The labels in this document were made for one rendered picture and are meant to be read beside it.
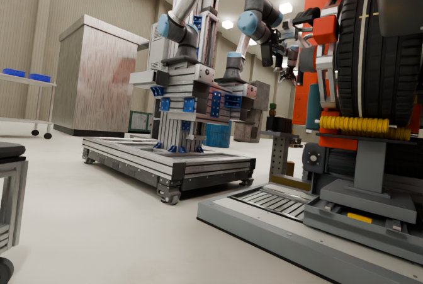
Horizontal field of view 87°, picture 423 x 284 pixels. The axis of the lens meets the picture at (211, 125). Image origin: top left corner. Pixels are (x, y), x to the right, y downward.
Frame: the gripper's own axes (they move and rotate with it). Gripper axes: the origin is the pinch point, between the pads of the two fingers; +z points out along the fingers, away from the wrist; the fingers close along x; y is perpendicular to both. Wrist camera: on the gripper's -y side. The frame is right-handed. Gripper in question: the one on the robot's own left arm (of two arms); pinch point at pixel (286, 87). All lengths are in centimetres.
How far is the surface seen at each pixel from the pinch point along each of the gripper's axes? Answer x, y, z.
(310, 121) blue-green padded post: 6, 78, -6
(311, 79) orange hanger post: 11.2, 33.8, -18.4
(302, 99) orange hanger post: 7.1, 39.3, -5.0
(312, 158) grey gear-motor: 12, 81, 16
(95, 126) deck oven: -319, -124, 154
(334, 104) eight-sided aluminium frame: 9, 96, -24
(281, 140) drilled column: -1.0, 36.9, 32.2
